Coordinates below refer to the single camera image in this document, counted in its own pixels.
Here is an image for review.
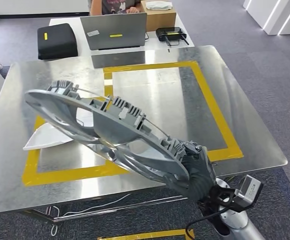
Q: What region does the silver plastic wheel cover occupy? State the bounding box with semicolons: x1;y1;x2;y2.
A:
23;80;191;187

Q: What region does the white curved plastic part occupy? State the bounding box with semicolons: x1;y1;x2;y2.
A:
22;109;96;152

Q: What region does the stainless steel workbench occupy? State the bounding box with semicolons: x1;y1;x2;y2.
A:
0;45;288;227

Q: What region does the black router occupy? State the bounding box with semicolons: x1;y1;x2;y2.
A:
155;26;190;48

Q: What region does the large yellow table tape rectangle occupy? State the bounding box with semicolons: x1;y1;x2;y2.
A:
103;60;245;163

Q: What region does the brown cardboard box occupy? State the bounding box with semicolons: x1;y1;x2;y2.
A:
140;0;177;33

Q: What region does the grey laptop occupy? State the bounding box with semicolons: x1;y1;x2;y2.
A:
79;12;148;52

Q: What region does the white folded cloth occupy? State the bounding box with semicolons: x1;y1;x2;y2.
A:
145;0;174;11

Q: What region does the small yellow table tape rectangle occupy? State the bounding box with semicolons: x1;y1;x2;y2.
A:
21;84;130;187

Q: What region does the black bag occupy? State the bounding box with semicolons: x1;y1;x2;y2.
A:
36;22;79;62

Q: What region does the white power cable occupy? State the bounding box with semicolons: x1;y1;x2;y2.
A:
49;193;132;238

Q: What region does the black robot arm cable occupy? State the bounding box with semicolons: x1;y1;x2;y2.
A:
184;198;233;240

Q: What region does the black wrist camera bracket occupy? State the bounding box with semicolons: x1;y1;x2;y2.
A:
198;184;239;215

